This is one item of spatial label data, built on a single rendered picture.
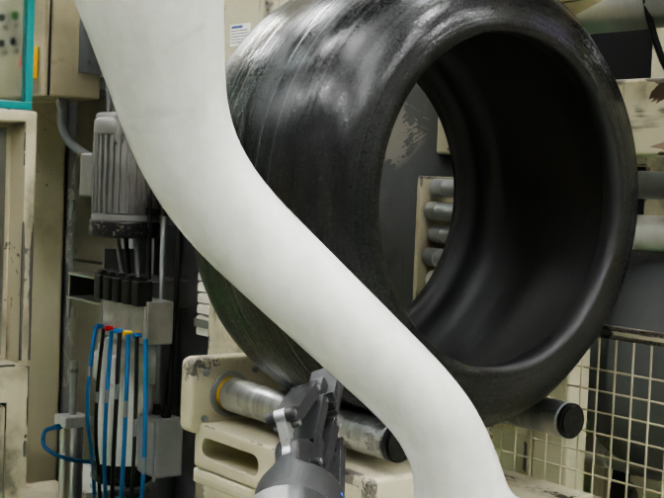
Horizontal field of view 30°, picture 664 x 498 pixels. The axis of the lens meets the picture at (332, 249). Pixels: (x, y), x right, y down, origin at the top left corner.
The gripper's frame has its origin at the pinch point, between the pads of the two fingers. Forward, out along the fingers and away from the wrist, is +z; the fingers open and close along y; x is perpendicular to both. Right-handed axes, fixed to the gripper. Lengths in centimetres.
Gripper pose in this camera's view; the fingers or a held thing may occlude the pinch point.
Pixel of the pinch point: (324, 392)
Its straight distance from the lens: 117.4
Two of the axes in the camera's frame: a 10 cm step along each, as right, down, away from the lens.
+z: 1.1, -4.1, 9.0
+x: 9.3, -2.9, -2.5
